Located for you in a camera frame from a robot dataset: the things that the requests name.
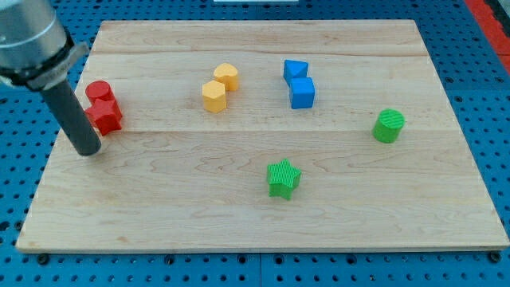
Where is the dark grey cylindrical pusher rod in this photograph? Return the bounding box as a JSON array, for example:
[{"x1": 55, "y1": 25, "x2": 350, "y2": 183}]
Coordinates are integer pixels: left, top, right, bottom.
[{"x1": 40, "y1": 80, "x2": 101, "y2": 156}]

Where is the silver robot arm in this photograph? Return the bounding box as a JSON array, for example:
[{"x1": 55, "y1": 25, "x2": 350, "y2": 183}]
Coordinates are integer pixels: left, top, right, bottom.
[{"x1": 1, "y1": 0, "x2": 101, "y2": 155}]

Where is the yellow hexagon block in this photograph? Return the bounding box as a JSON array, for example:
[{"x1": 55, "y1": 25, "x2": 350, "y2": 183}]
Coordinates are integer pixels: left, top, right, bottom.
[{"x1": 202, "y1": 81, "x2": 227, "y2": 113}]

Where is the red cylinder block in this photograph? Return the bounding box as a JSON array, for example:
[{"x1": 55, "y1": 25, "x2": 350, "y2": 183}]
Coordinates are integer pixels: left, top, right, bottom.
[{"x1": 85, "y1": 81, "x2": 115, "y2": 104}]

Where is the red star block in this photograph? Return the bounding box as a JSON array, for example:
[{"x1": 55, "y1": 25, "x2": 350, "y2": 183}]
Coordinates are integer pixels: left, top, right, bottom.
[{"x1": 85, "y1": 99, "x2": 123, "y2": 136}]

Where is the yellow heart block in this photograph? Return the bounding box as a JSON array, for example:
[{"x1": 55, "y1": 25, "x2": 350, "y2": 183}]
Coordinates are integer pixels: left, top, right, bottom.
[{"x1": 213, "y1": 63, "x2": 239, "y2": 91}]

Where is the wooden board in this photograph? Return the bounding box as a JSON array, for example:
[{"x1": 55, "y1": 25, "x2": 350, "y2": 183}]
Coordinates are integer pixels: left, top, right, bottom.
[{"x1": 16, "y1": 20, "x2": 509, "y2": 254}]

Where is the green star block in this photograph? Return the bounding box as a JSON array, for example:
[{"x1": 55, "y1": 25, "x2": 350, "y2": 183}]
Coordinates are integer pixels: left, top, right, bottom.
[{"x1": 266, "y1": 159, "x2": 301, "y2": 200}]

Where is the blue triangle block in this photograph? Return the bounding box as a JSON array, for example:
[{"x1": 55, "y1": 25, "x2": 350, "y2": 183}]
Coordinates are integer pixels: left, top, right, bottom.
[{"x1": 283, "y1": 59, "x2": 308, "y2": 86}]

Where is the blue cube block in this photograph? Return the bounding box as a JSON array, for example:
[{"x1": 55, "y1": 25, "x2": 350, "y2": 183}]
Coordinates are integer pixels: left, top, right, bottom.
[{"x1": 289, "y1": 77, "x2": 316, "y2": 109}]

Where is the green cylinder block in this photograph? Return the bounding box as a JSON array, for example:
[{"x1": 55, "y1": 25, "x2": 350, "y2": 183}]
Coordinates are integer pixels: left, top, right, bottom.
[{"x1": 371, "y1": 108, "x2": 406, "y2": 144}]

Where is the red tape strip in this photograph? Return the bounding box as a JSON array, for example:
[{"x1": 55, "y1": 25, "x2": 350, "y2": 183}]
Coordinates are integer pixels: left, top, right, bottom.
[{"x1": 465, "y1": 0, "x2": 509, "y2": 73}]

